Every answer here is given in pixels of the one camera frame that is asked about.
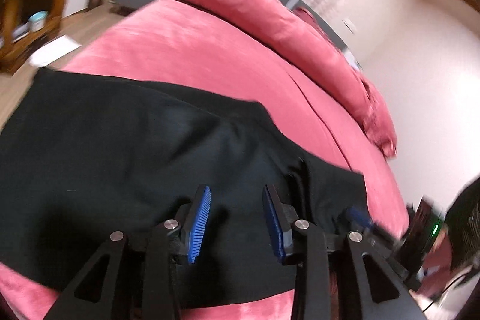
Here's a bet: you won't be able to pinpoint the white paper sheet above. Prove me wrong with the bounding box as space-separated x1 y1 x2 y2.
28 35 80 67

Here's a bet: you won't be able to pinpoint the pink folded duvet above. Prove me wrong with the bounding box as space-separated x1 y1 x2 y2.
180 0 397 158

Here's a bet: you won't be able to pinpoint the black pants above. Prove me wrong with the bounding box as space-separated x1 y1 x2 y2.
1 69 367 309

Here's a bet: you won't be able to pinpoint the black cable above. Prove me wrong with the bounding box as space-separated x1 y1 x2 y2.
421 266 478 314

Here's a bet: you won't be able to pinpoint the pink bed sheet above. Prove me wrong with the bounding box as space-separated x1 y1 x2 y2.
0 0 411 320

